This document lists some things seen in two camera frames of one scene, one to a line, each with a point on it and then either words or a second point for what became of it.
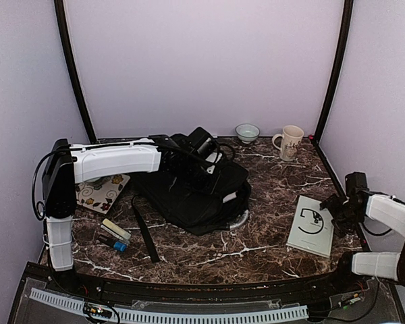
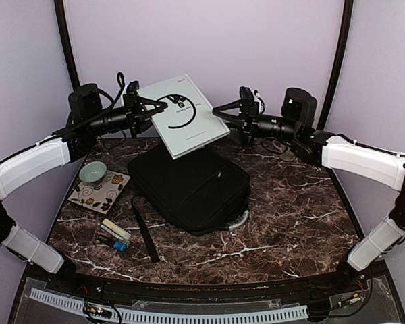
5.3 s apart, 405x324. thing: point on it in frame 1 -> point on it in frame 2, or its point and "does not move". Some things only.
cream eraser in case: x=115 y=229 does not move
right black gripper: x=341 y=229 -> x=248 y=113
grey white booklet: x=311 y=229 -> x=187 y=123
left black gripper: x=210 y=187 -> x=137 y=121
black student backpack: x=216 y=210 does not move
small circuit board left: x=90 y=308 does not move
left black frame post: x=65 y=40 does not move
